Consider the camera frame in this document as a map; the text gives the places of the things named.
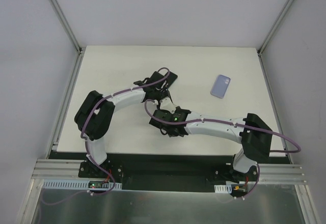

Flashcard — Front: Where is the teal smartphone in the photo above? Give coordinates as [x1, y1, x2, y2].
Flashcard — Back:
[165, 71, 178, 89]

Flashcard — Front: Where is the lavender phone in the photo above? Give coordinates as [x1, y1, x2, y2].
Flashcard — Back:
[210, 74, 231, 99]

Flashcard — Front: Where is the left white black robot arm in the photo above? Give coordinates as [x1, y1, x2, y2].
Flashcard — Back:
[74, 71, 178, 178]

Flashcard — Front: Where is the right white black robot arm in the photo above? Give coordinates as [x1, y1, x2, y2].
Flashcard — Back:
[149, 107, 272, 181]

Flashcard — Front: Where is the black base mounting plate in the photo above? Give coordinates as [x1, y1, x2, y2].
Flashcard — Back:
[49, 152, 260, 192]

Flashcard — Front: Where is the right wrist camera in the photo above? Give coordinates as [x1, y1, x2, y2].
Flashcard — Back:
[159, 97, 176, 114]

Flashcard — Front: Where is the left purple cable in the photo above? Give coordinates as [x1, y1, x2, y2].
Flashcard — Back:
[40, 67, 171, 205]

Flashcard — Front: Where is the purple cable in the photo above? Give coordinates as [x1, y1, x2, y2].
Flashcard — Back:
[144, 100, 302, 203]
[40, 67, 171, 205]

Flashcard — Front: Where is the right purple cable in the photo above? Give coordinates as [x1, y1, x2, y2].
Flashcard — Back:
[144, 100, 302, 203]

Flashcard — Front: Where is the right white slotted cable duct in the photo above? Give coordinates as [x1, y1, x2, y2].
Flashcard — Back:
[214, 184, 232, 194]

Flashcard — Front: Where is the white slotted cable duct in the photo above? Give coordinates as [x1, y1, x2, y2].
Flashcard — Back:
[43, 179, 122, 191]
[214, 184, 232, 194]

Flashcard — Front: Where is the left aluminium frame post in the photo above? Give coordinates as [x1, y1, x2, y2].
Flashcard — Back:
[48, 0, 83, 54]

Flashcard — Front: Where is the aluminium frame post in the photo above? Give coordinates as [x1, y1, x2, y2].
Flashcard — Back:
[48, 0, 83, 54]
[257, 0, 309, 57]

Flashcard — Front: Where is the left white slotted cable duct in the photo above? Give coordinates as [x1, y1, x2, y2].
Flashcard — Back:
[43, 179, 122, 191]

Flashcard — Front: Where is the right aluminium frame post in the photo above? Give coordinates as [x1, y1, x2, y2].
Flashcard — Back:
[257, 0, 309, 57]

